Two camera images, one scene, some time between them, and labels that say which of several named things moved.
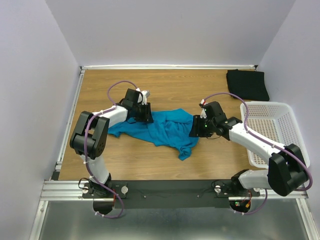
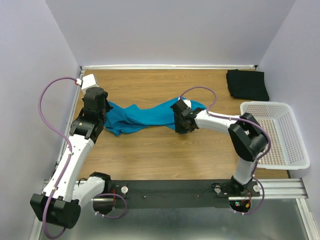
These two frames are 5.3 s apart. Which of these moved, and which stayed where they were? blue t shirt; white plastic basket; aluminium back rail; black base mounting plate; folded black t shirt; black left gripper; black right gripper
Moved: blue t shirt; black right gripper; black left gripper
Stayed: folded black t shirt; aluminium back rail; black base mounting plate; white plastic basket
